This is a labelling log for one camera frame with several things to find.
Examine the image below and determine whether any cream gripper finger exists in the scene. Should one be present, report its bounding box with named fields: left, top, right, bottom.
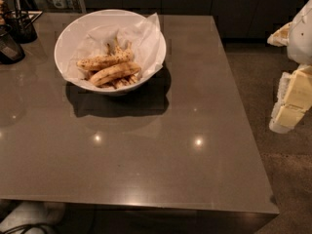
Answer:
left=267, top=22, right=291, bottom=47
left=269, top=64, right=312, bottom=134

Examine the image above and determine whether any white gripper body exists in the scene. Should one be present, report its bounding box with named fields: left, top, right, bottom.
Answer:
left=287, top=0, right=312, bottom=65

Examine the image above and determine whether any spotted banana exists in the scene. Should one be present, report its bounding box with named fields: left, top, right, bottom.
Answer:
left=90, top=61, right=140, bottom=86
left=76, top=39, right=134, bottom=71
left=100, top=75, right=137, bottom=89

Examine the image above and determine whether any white robot base below table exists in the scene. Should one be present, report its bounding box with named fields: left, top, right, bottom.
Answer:
left=0, top=200, right=65, bottom=234

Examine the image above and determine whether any white bowl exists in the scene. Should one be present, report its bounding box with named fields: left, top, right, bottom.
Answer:
left=54, top=9, right=168, bottom=97

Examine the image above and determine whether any white paper liner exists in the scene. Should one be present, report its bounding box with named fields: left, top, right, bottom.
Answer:
left=62, top=12, right=164, bottom=87

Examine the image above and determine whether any black wire utensil holder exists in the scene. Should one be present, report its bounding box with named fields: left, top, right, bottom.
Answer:
left=4, top=0, right=37, bottom=44

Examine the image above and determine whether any black cable on floor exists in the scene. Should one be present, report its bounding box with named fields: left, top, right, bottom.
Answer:
left=1, top=222, right=58, bottom=234

